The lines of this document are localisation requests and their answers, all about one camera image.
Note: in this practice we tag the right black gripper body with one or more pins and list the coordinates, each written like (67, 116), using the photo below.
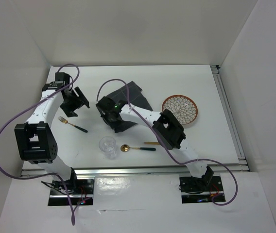
(109, 120)

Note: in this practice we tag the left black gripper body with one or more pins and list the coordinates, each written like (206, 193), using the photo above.
(73, 102)

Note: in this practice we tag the dark grey checked cloth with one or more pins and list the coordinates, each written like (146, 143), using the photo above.
(136, 98)

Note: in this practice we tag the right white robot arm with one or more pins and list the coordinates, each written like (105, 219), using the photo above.
(167, 129)

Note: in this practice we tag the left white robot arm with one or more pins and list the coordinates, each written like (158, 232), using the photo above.
(35, 141)

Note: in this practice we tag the clear drinking glass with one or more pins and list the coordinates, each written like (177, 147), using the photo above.
(108, 146)

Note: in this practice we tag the floral patterned plate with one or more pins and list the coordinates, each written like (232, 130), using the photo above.
(182, 107)

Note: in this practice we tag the gold fork green handle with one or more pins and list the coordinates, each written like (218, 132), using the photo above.
(63, 120)

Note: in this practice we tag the gold spoon green handle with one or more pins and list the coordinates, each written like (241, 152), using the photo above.
(126, 148)

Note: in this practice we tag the gold knife green handle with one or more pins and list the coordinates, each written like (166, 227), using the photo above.
(151, 143)

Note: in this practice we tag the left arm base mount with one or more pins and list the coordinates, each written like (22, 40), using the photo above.
(81, 194)

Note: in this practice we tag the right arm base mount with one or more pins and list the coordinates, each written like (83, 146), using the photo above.
(194, 192)

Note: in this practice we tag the aluminium rail frame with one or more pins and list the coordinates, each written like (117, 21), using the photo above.
(211, 135)

